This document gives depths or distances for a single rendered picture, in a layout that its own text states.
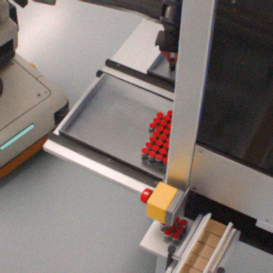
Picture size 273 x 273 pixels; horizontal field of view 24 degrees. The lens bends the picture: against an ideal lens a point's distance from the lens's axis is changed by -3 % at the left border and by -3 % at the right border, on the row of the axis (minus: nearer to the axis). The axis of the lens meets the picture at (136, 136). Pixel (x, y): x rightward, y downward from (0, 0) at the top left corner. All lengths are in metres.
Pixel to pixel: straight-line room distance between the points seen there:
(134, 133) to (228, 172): 0.47
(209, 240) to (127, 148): 0.40
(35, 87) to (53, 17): 0.83
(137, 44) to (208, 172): 0.74
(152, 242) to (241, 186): 0.32
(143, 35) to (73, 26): 1.37
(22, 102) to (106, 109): 0.90
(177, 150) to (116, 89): 0.53
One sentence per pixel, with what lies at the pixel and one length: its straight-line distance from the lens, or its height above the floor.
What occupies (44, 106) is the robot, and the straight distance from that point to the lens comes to 2.81.
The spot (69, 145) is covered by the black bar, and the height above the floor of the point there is 0.90.
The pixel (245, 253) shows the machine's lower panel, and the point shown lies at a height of 0.82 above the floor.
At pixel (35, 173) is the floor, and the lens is 2.94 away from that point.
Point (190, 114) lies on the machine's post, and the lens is 1.44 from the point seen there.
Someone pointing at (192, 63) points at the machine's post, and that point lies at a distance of 1.33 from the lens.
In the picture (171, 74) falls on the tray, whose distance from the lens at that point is 2.09.
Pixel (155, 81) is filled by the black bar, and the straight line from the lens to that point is 2.04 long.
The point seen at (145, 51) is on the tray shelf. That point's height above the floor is 0.88.
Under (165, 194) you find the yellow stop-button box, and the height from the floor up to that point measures 1.03.
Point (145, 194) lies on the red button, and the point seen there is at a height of 1.01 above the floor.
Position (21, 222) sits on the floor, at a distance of 2.81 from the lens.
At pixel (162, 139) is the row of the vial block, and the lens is 1.86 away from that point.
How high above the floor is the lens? 2.41
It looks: 52 degrees down
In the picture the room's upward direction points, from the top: 2 degrees clockwise
